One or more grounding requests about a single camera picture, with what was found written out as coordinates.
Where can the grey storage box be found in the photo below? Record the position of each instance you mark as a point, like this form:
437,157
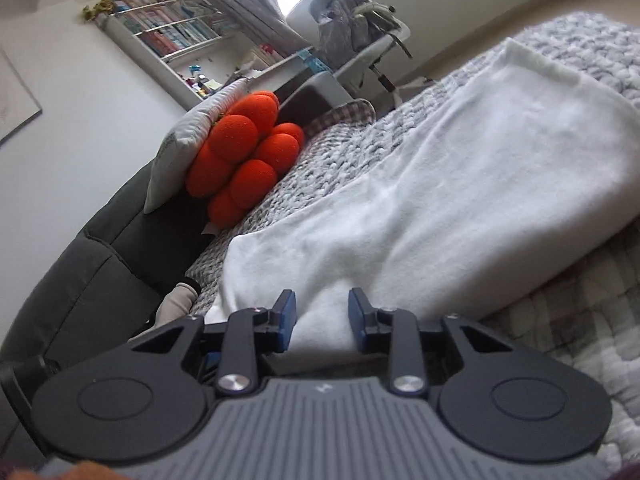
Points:
320,92

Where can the dark padded headboard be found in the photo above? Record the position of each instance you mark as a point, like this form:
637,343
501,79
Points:
100,270

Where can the brown checkered bed sheet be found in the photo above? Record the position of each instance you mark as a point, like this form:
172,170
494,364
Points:
345,115

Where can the white pillow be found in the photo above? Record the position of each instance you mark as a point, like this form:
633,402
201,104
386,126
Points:
185,145

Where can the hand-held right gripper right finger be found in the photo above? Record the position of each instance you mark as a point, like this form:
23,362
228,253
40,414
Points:
357,320

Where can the white bookshelf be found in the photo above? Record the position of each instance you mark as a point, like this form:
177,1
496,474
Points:
150,55

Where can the row of books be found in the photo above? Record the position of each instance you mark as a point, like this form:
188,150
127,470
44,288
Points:
170,25

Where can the white sweatshirt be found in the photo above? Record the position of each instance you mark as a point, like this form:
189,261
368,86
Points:
450,200

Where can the grey patterned bag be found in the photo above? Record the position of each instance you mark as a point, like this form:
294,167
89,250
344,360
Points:
345,30

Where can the grey checkered knit blanket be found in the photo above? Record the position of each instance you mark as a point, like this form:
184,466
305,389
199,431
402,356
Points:
345,160

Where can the dried flower bunch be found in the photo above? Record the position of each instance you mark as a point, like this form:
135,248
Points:
100,10

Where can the wall picture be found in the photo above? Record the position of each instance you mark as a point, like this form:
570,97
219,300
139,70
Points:
15,95

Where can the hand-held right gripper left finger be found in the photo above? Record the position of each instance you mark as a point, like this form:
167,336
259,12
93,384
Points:
286,320

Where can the orange pumpkin cushion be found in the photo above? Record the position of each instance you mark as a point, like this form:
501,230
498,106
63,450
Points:
240,160

